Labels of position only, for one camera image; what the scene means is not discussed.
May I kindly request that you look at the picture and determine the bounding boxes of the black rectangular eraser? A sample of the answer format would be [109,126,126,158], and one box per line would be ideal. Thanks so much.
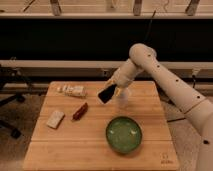
[98,84,117,103]

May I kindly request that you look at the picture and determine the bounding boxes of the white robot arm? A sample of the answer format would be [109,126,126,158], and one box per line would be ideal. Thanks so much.
[108,43,213,171]

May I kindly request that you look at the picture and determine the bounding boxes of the translucent plastic cup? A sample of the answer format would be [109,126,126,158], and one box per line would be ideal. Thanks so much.
[116,88,130,108]

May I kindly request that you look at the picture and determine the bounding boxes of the green ceramic bowl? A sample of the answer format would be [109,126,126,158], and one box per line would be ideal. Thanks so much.
[105,116,143,154]

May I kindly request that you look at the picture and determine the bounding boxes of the white rectangular sponge block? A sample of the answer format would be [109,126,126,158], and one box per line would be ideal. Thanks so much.
[46,110,65,129]

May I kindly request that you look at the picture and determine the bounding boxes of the black office chair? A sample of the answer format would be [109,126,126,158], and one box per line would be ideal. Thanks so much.
[0,64,33,139]

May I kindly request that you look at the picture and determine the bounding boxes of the black hanging cable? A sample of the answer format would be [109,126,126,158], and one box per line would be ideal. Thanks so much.
[143,9,157,46]

